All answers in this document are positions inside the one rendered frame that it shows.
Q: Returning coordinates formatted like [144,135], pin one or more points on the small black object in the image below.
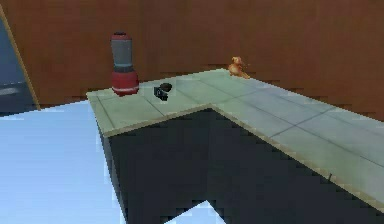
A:
[162,90]

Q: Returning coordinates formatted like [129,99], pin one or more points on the dark cabinet with green worktop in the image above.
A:
[233,140]

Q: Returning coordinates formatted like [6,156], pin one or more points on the orange figurine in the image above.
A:
[236,67]

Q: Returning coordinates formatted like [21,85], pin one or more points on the red and grey blender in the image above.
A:
[124,78]

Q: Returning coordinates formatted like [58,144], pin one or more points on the dark window with tan frame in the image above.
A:
[11,76]

